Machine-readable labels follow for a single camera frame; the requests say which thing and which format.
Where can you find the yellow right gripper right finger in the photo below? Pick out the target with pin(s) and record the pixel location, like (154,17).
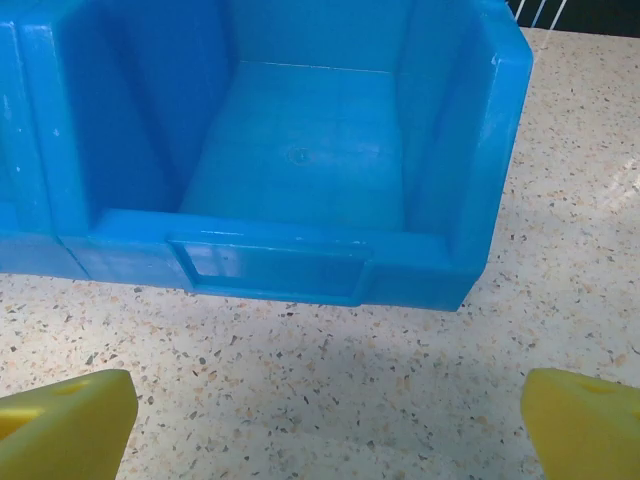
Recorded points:
(585,440)

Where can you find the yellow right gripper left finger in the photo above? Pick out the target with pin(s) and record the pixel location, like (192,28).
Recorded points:
(65,440)

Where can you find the blue plastic storage bin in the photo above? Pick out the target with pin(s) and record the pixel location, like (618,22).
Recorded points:
(300,150)
(20,150)

